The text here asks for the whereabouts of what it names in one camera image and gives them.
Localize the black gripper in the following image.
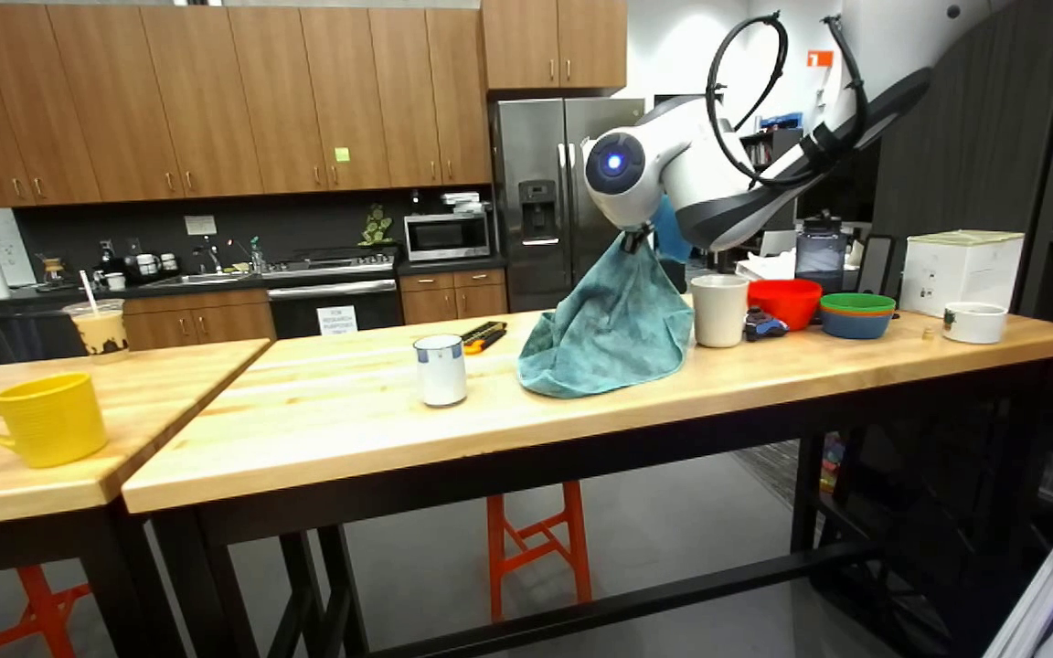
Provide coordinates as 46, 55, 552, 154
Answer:
619, 221, 658, 256

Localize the teal cloth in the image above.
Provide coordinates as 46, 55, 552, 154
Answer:
513, 226, 697, 401

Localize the blue foam block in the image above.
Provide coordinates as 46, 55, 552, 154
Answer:
649, 195, 693, 269

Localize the stainless steel refrigerator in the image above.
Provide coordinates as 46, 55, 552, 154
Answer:
491, 95, 656, 316

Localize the white printed package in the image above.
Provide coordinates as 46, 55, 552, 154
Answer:
736, 249, 801, 287

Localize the blue toy game controller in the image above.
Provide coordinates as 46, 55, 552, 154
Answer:
743, 309, 795, 344

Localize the red bowl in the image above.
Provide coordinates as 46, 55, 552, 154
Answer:
747, 276, 826, 334

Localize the black and yellow tool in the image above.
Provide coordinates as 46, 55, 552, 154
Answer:
456, 318, 513, 357

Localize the black framed tablet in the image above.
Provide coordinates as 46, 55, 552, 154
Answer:
791, 223, 852, 297

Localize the silver microwave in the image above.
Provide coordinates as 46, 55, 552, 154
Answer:
397, 204, 498, 265

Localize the wooden base cabinet with drawers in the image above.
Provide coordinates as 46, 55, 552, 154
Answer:
395, 265, 513, 329

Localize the green bowl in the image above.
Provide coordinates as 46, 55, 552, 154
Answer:
819, 289, 899, 322

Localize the blue bowl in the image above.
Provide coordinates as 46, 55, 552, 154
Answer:
819, 311, 894, 344

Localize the small white cup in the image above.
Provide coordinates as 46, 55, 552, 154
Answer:
408, 334, 470, 411

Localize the green potted plant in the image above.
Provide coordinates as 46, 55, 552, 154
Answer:
353, 203, 397, 254

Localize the white sign on oven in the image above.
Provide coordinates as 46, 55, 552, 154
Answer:
313, 299, 363, 340

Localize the black built-in oven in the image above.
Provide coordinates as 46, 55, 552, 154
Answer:
264, 276, 407, 340

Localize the orange metal stool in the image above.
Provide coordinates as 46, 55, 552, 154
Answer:
481, 479, 598, 630
0, 559, 97, 658

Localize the translucent white plastic box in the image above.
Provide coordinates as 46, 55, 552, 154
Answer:
894, 226, 1026, 318

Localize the small white bowl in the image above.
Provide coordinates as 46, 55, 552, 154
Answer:
940, 299, 1013, 348

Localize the wide wooden base cabinet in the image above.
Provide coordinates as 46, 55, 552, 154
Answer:
117, 287, 279, 355

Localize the yellow mug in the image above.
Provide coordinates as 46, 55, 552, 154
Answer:
0, 371, 110, 471

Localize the black chair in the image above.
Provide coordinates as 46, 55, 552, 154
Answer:
0, 297, 94, 365

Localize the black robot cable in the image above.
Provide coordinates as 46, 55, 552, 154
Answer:
702, 8, 940, 195

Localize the small wooden wall cabinet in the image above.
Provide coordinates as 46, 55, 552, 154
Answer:
478, 0, 631, 95

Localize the black table frame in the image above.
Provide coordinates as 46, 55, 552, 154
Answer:
119, 348, 1053, 658
0, 500, 192, 658

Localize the black picture frame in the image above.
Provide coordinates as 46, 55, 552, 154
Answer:
852, 231, 903, 299

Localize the long wooden wall cabinet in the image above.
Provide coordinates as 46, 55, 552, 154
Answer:
0, 0, 495, 214

